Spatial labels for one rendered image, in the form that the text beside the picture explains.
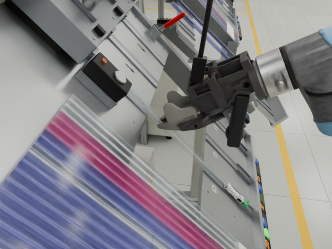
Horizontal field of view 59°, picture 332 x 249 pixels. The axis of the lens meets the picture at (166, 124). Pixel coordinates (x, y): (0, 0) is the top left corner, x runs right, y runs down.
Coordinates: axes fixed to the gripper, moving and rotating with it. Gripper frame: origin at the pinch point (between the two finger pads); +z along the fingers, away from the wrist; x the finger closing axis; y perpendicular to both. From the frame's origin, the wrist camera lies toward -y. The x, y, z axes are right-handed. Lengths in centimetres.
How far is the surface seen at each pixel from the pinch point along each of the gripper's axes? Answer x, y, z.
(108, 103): 7.6, 12.1, 2.8
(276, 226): -51, -109, 4
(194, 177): -51, -62, 28
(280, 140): -122, -115, -7
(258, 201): -2.8, -31.6, -8.2
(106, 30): 0.1, 21.2, -0.4
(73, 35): 6.2, 23.7, 1.7
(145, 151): -28.9, -24.6, 27.5
